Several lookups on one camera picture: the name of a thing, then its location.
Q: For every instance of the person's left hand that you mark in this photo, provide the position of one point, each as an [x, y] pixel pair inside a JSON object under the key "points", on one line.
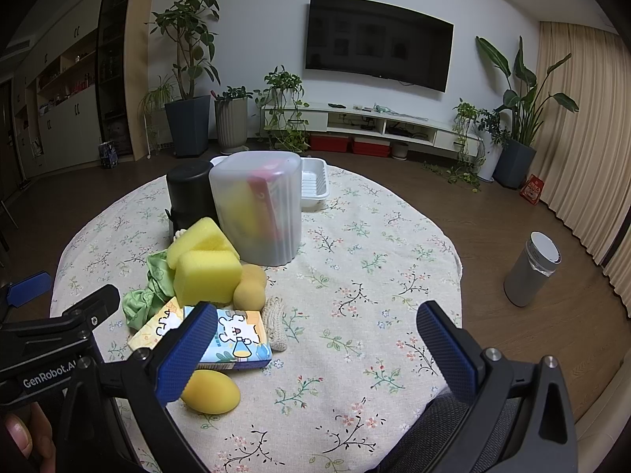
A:
{"points": [[33, 437]]}

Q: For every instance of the tall plant in dark pot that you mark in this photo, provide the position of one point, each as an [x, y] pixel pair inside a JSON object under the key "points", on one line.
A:
{"points": [[187, 24]]}

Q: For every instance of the tan peanut-shaped sponge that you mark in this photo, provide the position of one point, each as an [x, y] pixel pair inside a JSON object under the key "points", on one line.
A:
{"points": [[249, 295]]}

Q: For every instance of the yellow rectangular sponge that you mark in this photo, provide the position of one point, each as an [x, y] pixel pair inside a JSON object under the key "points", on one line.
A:
{"points": [[204, 235]]}

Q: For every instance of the grey cylindrical trash can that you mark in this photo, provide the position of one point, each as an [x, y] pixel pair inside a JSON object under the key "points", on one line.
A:
{"points": [[537, 262]]}

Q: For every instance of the white low TV console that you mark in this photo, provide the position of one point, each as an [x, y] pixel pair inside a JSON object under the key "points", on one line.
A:
{"points": [[426, 135]]}

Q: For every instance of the trailing pothos on stand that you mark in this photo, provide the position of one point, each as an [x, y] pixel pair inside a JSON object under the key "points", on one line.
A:
{"points": [[281, 103]]}

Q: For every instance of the blue patterned bag on floor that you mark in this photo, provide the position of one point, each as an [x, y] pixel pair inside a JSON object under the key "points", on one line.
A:
{"points": [[108, 156]]}

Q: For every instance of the large-leaf plant in dark pot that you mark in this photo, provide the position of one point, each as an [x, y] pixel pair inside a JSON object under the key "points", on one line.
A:
{"points": [[525, 100]]}

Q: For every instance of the beige woven rope coaster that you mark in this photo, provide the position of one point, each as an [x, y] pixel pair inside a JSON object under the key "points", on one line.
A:
{"points": [[273, 321]]}

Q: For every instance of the translucent plastic storage container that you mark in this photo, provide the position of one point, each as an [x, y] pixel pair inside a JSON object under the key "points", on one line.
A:
{"points": [[263, 234]]}

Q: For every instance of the blue cartoon tissue pack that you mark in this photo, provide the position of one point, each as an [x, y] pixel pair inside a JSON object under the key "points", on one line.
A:
{"points": [[240, 342]]}

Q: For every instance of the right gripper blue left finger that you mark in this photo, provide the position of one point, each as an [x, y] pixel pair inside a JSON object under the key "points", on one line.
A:
{"points": [[178, 353]]}

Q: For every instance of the plant in ribbed grey pot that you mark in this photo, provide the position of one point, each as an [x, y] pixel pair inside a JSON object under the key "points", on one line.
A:
{"points": [[232, 119]]}

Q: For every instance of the small white pot under console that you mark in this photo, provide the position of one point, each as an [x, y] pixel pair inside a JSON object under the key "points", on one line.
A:
{"points": [[400, 150]]}

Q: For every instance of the black cylindrical container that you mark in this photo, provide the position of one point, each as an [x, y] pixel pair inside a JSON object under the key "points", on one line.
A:
{"points": [[190, 194]]}

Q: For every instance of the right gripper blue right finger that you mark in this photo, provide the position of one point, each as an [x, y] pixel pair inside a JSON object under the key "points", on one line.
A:
{"points": [[452, 349]]}

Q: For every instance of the wall-mounted black television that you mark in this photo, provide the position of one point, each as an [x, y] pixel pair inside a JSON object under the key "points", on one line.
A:
{"points": [[376, 39]]}

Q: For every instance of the spider plant on white stand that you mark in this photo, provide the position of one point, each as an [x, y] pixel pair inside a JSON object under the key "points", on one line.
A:
{"points": [[152, 109]]}

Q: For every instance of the small trailing plant right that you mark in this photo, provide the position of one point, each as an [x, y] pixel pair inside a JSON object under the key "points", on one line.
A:
{"points": [[478, 131]]}

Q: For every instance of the red gift bag on floor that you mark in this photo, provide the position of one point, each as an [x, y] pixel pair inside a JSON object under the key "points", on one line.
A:
{"points": [[531, 191]]}

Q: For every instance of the orange cartoon tissue pack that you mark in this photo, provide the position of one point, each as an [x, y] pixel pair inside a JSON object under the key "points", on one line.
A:
{"points": [[170, 316]]}

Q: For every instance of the yellow egg-shaped sponge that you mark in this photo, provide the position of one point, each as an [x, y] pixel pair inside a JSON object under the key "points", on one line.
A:
{"points": [[211, 392]]}

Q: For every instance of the red storage box right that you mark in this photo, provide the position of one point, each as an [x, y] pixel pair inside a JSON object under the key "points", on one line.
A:
{"points": [[371, 147]]}

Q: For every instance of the red storage box left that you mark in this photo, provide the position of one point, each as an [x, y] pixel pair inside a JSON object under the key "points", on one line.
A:
{"points": [[336, 143]]}

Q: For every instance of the white plastic ribbed tray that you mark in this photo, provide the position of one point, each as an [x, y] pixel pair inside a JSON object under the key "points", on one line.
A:
{"points": [[313, 184]]}

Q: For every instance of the cream chenille noodle mitt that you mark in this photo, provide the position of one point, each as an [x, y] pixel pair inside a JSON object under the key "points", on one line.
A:
{"points": [[178, 234]]}

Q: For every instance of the red storage box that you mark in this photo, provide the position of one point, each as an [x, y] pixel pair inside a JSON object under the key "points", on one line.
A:
{"points": [[371, 147], [336, 143]]}

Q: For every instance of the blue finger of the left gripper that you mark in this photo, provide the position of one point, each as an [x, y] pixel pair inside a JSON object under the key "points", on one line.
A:
{"points": [[28, 289]]}

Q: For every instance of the floral white tablecloth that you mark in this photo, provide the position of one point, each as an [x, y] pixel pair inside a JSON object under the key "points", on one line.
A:
{"points": [[355, 375]]}

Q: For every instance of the beige pleated curtain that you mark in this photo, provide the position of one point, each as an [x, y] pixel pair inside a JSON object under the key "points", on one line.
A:
{"points": [[583, 158]]}

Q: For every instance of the green microfiber cloth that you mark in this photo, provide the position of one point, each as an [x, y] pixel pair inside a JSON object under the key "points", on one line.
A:
{"points": [[141, 305]]}

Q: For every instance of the yellow thick sponge block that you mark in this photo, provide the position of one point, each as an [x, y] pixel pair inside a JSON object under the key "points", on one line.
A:
{"points": [[206, 276]]}

